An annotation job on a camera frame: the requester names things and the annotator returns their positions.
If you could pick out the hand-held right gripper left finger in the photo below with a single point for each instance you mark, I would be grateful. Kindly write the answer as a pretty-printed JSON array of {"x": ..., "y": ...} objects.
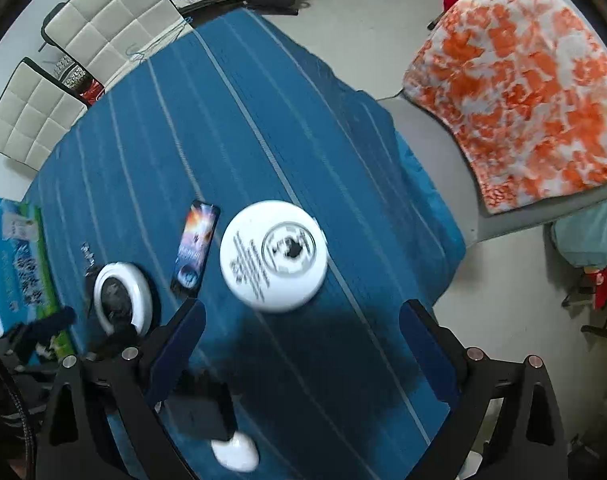
[{"x": 176, "y": 350}]

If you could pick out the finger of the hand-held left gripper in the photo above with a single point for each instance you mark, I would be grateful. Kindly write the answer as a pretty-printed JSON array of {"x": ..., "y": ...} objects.
[{"x": 58, "y": 319}]

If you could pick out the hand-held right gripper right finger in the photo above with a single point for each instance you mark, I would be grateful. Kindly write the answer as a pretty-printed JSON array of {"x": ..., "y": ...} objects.
[{"x": 428, "y": 355}]

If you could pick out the white round tin black lid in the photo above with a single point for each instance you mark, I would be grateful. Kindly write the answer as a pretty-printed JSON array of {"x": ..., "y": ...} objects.
[{"x": 121, "y": 305}]

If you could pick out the black charger box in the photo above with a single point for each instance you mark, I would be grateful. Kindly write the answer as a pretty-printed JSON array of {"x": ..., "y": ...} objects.
[{"x": 203, "y": 410}]

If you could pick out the blue cardboard box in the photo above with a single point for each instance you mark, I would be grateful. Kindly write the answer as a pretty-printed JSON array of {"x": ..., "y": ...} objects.
[{"x": 18, "y": 260}]

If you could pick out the black smartphone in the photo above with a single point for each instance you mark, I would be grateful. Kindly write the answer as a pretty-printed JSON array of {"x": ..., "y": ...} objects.
[{"x": 196, "y": 250}]

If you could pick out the white earbuds case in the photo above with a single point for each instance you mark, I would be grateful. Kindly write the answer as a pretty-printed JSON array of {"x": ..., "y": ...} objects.
[{"x": 236, "y": 452}]

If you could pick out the white round tin black label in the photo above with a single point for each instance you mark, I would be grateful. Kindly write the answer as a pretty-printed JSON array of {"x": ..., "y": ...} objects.
[{"x": 273, "y": 257}]

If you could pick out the red printed bag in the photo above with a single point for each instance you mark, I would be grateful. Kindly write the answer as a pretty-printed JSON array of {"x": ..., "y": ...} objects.
[{"x": 606, "y": 285}]

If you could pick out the teal cloth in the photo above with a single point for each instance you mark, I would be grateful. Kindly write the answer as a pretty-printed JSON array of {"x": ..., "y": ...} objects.
[{"x": 588, "y": 240}]

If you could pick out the grey chair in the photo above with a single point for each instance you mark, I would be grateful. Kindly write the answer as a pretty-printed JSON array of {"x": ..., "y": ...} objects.
[{"x": 433, "y": 150}]

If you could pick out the white padded chair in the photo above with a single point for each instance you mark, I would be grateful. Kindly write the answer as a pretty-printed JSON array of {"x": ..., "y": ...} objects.
[
  {"x": 113, "y": 15},
  {"x": 28, "y": 115}
]

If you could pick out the blue striped bed sheet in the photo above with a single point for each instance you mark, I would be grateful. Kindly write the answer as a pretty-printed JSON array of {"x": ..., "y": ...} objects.
[{"x": 208, "y": 135}]

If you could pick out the red plastic bag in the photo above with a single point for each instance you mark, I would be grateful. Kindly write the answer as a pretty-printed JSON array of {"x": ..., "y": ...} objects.
[{"x": 91, "y": 92}]

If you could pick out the orange white blanket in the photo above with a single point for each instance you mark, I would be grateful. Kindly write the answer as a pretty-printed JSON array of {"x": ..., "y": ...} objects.
[{"x": 523, "y": 85}]

